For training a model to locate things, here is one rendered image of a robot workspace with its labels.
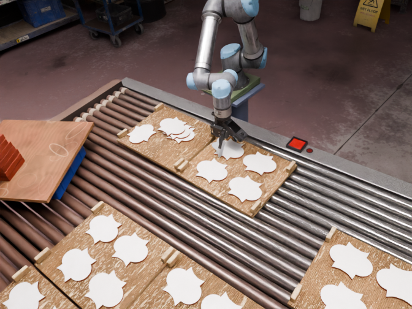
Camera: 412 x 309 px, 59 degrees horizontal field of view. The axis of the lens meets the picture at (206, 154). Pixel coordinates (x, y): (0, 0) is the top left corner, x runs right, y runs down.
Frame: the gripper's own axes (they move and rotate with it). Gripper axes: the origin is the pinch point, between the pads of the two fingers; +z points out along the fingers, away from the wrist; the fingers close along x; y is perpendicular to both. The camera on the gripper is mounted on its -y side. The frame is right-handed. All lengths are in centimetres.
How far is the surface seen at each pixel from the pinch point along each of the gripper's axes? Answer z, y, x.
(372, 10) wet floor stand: 70, 57, -350
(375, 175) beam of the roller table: 3, -59, -24
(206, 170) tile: -0.6, -0.5, 17.3
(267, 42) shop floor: 93, 146, -260
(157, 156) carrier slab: 0.2, 25.1, 22.7
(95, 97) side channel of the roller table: -2, 91, 9
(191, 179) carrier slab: 0.4, 1.9, 24.6
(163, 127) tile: -2.9, 35.3, 8.0
